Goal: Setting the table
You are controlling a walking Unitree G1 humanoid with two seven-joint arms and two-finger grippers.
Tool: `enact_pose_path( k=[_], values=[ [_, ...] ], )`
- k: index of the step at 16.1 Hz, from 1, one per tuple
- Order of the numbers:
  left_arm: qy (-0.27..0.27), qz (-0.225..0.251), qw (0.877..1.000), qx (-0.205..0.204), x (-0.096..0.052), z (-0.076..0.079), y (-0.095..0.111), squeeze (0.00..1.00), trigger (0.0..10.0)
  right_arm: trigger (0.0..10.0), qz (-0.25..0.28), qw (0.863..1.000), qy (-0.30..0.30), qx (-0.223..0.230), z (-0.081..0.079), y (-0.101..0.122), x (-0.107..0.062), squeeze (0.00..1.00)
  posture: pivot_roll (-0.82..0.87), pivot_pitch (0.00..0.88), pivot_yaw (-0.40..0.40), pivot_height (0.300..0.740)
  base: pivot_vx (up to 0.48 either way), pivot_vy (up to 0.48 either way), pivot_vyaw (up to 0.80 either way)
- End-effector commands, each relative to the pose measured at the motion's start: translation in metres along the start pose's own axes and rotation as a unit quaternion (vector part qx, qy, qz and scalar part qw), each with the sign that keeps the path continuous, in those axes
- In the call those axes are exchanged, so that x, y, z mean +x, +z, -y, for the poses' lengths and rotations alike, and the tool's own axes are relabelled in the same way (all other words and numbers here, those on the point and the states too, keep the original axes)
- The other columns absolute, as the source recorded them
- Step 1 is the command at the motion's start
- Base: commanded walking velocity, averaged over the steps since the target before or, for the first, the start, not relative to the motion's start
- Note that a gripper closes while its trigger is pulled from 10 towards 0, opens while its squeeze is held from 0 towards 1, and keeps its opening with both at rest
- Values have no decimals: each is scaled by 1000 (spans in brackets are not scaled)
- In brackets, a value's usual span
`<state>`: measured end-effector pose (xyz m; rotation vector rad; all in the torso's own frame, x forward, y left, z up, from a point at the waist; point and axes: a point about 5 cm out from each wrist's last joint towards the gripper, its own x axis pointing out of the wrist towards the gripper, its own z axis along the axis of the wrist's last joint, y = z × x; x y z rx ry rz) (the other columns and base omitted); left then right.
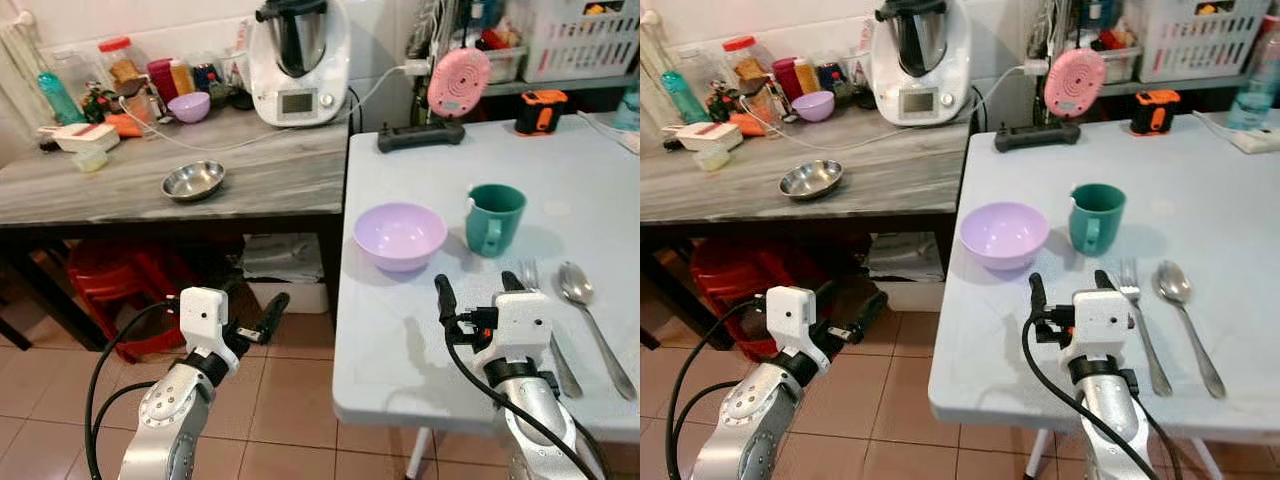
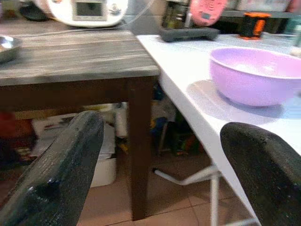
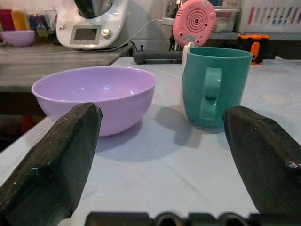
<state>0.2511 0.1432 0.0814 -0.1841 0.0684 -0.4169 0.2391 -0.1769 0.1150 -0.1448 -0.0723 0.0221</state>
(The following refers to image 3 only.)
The clear plastic container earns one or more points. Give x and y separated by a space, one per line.
224 18

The teal plastic mug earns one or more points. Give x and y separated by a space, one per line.
211 89

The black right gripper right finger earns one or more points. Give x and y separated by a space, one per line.
265 155

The orange and black device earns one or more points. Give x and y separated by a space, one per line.
255 47

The white plastic spoon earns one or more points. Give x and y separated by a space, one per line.
187 50

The yellow box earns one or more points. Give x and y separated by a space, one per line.
20 20

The small purple plastic bowl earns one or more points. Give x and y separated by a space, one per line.
17 37

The red box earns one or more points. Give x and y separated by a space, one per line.
7 20

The pink round toy appliance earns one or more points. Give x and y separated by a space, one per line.
194 22

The white kitchen food processor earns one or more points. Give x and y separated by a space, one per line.
92 23

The small glass bottle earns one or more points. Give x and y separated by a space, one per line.
41 29

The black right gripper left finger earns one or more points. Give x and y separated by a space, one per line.
58 160

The white slatted basket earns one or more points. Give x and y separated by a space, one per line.
270 15

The large purple plastic bowl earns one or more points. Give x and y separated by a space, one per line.
94 99

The dark wooden side table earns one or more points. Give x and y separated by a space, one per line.
47 61

